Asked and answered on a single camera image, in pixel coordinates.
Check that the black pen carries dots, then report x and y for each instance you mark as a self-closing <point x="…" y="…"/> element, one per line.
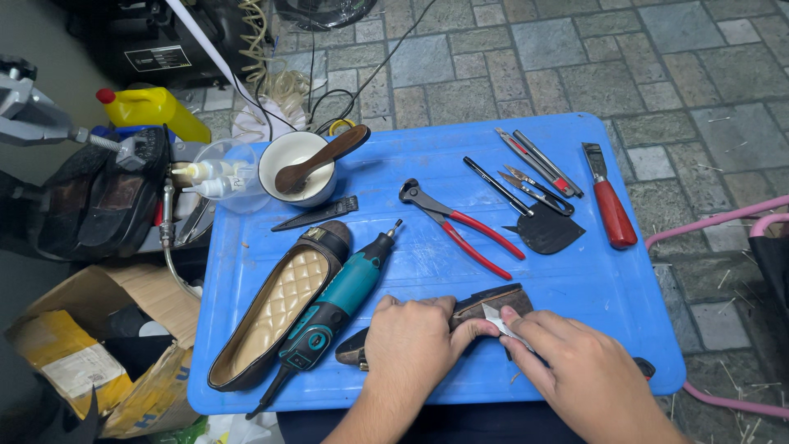
<point x="493" y="182"/>

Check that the black bag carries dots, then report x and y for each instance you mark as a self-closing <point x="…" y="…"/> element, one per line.
<point x="773" y="259"/>

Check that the clear plastic container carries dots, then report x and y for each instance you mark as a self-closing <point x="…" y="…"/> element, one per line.
<point x="237" y="200"/>

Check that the grey and black utility knife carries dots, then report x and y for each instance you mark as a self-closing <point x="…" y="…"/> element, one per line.
<point x="552" y="165"/>

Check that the yellow tape roll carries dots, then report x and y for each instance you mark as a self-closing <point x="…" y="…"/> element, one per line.
<point x="342" y="123"/>

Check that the black thread snips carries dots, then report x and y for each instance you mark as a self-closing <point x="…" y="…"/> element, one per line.
<point x="542" y="192"/>

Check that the grey metal shoe stand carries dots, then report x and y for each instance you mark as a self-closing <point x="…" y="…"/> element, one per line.
<point x="31" y="117"/>

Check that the flat shoe with quilted insole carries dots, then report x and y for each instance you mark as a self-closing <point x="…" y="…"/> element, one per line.
<point x="283" y="302"/>

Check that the cardboard box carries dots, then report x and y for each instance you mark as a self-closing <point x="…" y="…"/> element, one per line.
<point x="68" y="351"/>

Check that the blue plastic tray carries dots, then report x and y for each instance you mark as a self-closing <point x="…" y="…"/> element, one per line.
<point x="573" y="290"/>

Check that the white glue bottle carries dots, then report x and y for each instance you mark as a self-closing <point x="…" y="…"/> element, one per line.
<point x="216" y="187"/>
<point x="206" y="169"/>

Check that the white bowl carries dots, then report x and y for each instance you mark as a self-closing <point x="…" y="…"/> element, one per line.
<point x="289" y="153"/>

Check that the grey and red utility knife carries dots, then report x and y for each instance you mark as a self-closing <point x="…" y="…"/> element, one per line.
<point x="530" y="159"/>

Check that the black metal rasp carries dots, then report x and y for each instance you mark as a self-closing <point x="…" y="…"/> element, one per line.
<point x="320" y="216"/>

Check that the white plastic bag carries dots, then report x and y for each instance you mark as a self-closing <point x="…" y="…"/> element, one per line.
<point x="240" y="428"/>

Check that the person's right hand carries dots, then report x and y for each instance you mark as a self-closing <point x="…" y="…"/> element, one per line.
<point x="585" y="376"/>

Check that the teal rotary tool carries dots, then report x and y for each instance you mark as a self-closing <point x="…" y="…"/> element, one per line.
<point x="345" y="296"/>

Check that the yellow bottle with red cap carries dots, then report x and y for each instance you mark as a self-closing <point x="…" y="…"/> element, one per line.
<point x="154" y="111"/>

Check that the black sole piece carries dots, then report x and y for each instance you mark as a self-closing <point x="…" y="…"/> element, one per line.
<point x="545" y="233"/>

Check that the black machine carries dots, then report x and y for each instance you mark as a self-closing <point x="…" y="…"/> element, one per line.
<point x="154" y="43"/>

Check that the brown wooden brush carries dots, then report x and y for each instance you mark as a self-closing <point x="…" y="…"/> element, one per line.
<point x="326" y="154"/>

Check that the person's left hand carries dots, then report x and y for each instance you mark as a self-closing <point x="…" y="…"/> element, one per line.
<point x="407" y="348"/>

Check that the brown shoe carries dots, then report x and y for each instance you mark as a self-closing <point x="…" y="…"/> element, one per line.
<point x="493" y="298"/>

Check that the black shoe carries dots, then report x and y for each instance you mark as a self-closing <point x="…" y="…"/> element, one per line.
<point x="98" y="203"/>

